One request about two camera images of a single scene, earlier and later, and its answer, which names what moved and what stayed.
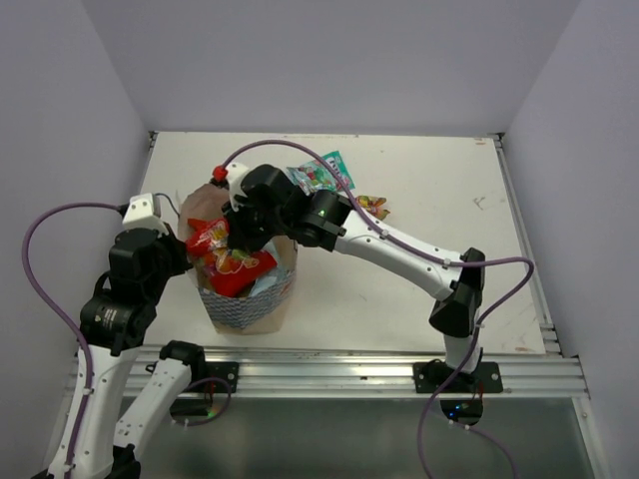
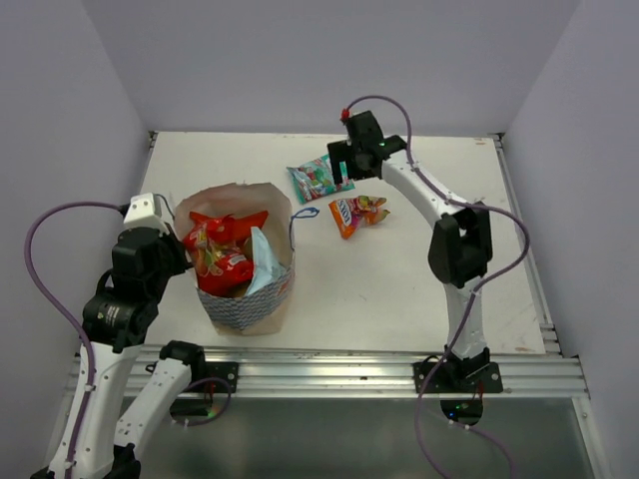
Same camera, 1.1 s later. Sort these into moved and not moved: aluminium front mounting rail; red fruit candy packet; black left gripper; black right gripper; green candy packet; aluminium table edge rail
Moved: red fruit candy packet; black right gripper
Not moved: green candy packet; black left gripper; aluminium table edge rail; aluminium front mounting rail
